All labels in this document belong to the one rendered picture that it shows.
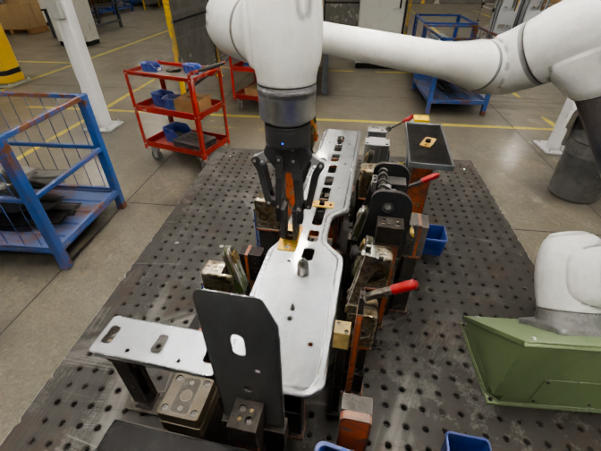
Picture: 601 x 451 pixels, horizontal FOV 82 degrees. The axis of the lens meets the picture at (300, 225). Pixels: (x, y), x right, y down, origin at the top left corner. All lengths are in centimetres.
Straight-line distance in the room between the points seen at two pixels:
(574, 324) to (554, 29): 72
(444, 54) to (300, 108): 33
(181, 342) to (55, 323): 174
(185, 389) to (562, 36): 92
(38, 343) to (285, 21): 224
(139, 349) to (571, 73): 102
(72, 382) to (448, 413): 106
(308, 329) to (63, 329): 185
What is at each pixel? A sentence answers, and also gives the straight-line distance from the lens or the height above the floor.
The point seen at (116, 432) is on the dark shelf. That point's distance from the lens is 76.
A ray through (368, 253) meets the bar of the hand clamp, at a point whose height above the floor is 122.
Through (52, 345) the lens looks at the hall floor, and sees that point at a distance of 243.
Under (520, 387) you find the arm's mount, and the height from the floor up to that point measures 79.
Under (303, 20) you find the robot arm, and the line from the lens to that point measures 51.
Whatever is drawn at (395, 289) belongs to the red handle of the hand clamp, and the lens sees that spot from 76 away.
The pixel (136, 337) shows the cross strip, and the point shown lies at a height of 100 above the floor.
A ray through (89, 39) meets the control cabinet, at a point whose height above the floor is 13.
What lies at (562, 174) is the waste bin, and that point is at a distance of 380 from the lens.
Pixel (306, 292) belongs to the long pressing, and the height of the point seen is 100.
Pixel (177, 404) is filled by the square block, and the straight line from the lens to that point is 71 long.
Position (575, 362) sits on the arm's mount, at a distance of 110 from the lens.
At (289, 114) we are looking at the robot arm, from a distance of 54.
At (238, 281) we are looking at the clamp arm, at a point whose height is 102.
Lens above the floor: 167
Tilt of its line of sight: 37 degrees down
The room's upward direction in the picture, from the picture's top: straight up
